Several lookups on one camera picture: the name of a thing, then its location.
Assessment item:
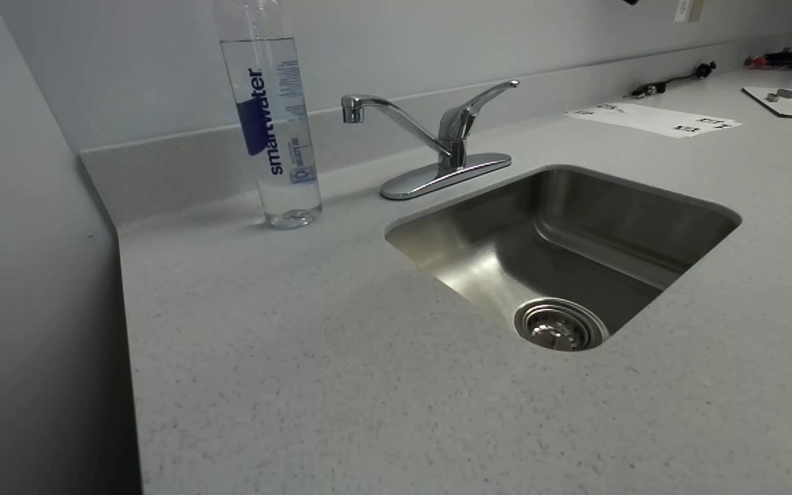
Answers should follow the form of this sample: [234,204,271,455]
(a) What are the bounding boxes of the chrome sink faucet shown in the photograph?
[339,76,523,204]

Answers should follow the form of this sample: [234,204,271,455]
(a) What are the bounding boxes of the clear plastic water bottle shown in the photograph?
[215,0,323,231]

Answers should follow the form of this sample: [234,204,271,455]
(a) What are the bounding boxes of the metal sink drain strainer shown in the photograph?
[510,296,611,355]

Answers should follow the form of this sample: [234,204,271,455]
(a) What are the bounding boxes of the stainless steel sink basin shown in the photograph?
[383,162,744,355]

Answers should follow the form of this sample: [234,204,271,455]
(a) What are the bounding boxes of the printed white paper sheet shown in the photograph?
[565,96,744,142]

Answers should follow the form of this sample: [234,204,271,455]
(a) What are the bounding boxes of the long black hand tool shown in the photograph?
[627,61,721,102]

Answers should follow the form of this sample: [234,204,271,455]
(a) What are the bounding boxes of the white wall outlet plate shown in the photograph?
[671,0,706,25]

